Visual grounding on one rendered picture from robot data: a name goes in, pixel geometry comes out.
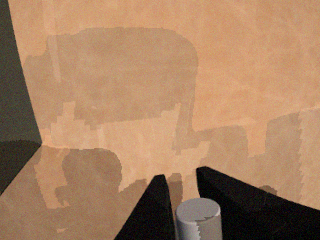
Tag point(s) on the grey cylinder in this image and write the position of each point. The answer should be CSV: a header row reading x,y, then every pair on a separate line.
x,y
198,219

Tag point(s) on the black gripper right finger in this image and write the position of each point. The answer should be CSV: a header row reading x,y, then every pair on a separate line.
x,y
248,213

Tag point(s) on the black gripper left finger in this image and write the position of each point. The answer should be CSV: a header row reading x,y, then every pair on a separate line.
x,y
151,219

